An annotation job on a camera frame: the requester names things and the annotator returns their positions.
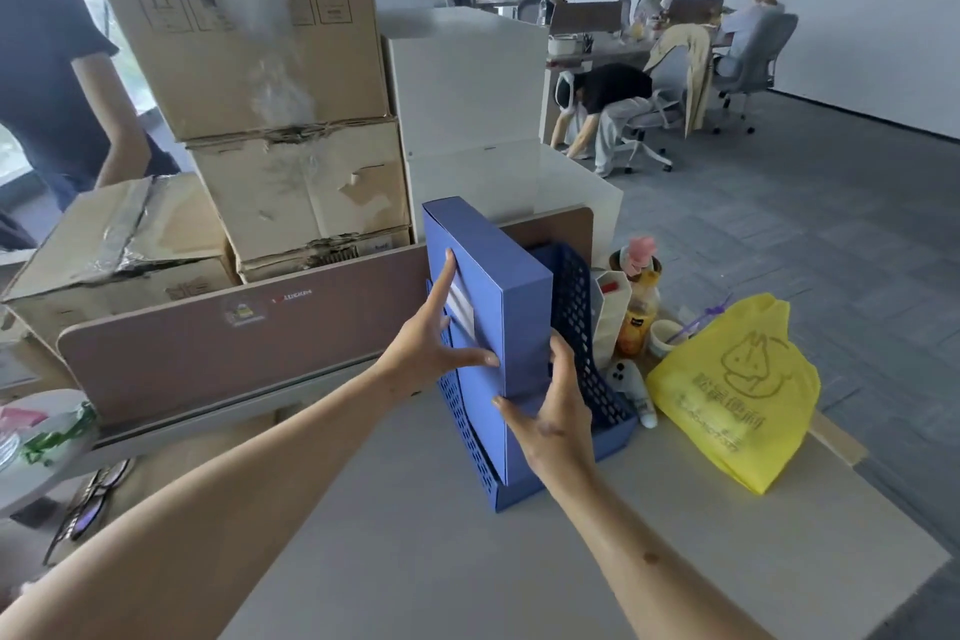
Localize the person's left hand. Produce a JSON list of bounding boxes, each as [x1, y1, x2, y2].
[[373, 248, 501, 402]]

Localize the orange juice bottle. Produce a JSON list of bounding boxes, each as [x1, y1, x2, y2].
[[615, 264, 663, 358]]

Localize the flat cardboard box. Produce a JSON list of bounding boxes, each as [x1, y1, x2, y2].
[[235, 226, 416, 285]]

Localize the taped cardboard box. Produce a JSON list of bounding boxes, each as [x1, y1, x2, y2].
[[0, 172, 242, 356]]

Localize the pink figure toy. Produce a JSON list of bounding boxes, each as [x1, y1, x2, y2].
[[620, 235, 659, 282]]

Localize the white office chair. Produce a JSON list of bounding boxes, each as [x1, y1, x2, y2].
[[621, 43, 702, 173]]

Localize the white cup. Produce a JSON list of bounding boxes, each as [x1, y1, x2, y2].
[[648, 318, 688, 361]]

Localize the person's right forearm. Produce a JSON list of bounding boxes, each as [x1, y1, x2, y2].
[[525, 461, 775, 640]]

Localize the person's right hand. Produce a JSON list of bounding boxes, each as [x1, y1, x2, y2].
[[492, 331, 600, 485]]

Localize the white spotted tube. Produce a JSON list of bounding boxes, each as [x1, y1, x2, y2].
[[606, 358, 660, 431]]

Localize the green ribbon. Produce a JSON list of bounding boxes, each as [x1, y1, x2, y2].
[[20, 402, 99, 466]]

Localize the person's left forearm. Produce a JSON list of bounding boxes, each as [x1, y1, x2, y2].
[[0, 360, 421, 640]]

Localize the black eyeglasses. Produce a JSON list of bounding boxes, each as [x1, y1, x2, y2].
[[42, 457, 137, 566]]

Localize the blue file box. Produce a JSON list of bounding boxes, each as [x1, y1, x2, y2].
[[421, 196, 557, 488]]

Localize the white desk organiser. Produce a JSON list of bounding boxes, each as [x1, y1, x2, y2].
[[588, 269, 633, 364]]

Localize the blue mesh file rack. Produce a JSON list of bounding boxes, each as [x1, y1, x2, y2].
[[426, 242, 641, 514]]

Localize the torn cardboard box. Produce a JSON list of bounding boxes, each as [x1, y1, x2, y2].
[[185, 117, 414, 266]]

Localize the brown desk screen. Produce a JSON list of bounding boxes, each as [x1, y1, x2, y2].
[[666, 0, 726, 26], [549, 0, 633, 38]]

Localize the beige jacket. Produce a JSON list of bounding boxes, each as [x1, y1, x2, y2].
[[642, 22, 714, 139]]

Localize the white cabinet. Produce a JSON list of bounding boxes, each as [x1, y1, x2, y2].
[[378, 5, 626, 223]]

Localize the brown desk divider panel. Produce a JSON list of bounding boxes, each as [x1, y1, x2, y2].
[[57, 203, 596, 428]]

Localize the pink paper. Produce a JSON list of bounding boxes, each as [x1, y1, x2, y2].
[[0, 404, 48, 436]]

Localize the purple ribbon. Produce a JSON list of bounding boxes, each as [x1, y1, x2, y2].
[[666, 295, 733, 346]]

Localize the yellow plastic bag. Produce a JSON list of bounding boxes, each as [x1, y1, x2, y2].
[[645, 292, 823, 497]]

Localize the large cardboard box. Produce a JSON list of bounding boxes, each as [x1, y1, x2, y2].
[[83, 0, 393, 143]]

